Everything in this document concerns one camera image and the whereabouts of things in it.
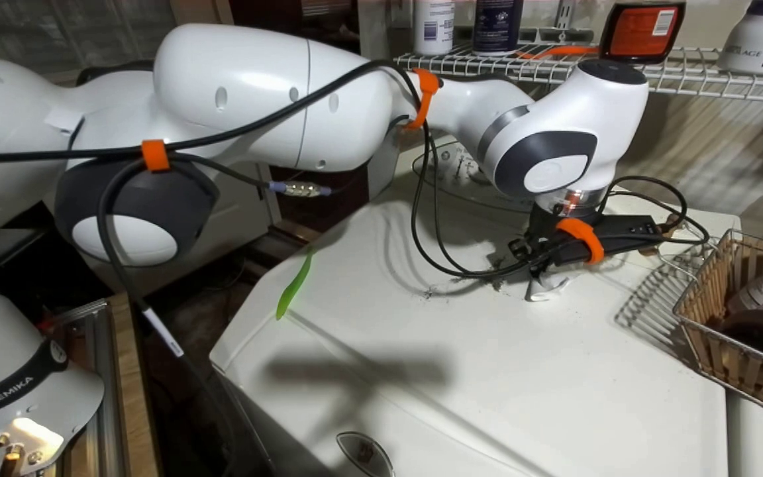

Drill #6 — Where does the wooden robot platform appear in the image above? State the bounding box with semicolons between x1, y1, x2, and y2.
48;289;158;477

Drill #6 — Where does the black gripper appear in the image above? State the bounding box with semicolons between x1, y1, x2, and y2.
484;231;582;305

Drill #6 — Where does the metal wire rack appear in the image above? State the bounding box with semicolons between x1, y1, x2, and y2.
612;242;719;358

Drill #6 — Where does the white lotion bottle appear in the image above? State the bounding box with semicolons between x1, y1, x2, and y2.
413;0;457;57

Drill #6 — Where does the thin orange tool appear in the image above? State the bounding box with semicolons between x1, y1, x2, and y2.
517;43;601;63

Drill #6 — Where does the dark bottle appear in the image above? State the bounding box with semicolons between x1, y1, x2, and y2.
470;0;525;52

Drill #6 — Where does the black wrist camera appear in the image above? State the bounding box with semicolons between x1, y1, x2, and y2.
588;215;669;254

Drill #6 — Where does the black cable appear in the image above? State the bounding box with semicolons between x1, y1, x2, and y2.
0;55;713;373

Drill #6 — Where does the orange black package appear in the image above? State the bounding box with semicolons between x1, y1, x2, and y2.
597;0;688;65

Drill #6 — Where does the orange cable strap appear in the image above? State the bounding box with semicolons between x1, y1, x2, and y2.
136;138;174;174
555;215;605;266
404;65;444;133

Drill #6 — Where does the wicker basket with wire frame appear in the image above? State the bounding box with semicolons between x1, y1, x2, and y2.
673;228;763;421

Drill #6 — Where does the green plastic strip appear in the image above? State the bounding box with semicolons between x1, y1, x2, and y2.
272;248;318;322

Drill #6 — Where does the white panel door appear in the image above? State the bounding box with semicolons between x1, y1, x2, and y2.
203;161;283;267

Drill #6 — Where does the white washing machine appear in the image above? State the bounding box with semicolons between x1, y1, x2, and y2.
205;130;746;477

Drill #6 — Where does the white wire shelf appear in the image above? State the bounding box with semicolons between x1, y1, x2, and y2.
388;47;763;108

